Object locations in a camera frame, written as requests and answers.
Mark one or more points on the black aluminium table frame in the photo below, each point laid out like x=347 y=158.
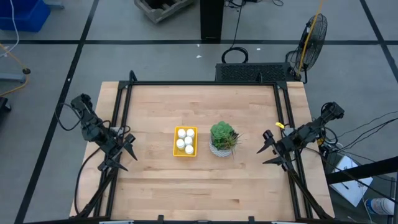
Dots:
x=202 y=83

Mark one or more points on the white cardboard box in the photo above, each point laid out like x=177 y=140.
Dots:
x=354 y=189

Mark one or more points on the black power box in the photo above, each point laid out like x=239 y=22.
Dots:
x=326 y=154

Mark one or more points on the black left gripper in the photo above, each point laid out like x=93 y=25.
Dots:
x=114 y=147

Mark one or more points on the black computer case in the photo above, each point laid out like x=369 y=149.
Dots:
x=248 y=72

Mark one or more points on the grey floor stand bar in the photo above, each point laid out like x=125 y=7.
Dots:
x=12 y=77

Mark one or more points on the blue plastic bin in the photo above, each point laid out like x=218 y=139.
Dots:
x=31 y=15

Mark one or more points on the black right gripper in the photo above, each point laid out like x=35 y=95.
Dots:
x=284 y=147

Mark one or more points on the small yellow tag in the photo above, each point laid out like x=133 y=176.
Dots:
x=280 y=125

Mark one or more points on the black metal beam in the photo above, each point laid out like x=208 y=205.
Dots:
x=367 y=170

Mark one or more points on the clear plastic bottle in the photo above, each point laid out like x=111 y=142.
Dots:
x=381 y=206

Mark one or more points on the yellow plastic basket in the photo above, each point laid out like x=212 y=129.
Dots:
x=178 y=153

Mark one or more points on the black object at floor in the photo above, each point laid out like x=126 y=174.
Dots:
x=3 y=104

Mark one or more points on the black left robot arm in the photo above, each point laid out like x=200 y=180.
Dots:
x=90 y=124

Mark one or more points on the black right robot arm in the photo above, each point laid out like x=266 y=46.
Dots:
x=311 y=132

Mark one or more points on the black round stand foot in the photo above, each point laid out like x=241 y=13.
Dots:
x=26 y=71

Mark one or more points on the black square pillar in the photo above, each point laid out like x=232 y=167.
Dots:
x=212 y=18

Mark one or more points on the grey wooden crate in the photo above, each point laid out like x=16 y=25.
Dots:
x=155 y=14

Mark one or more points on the green succulent in white pot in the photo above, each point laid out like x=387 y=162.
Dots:
x=221 y=132

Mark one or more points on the black floor fan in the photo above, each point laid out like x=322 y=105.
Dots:
x=318 y=34

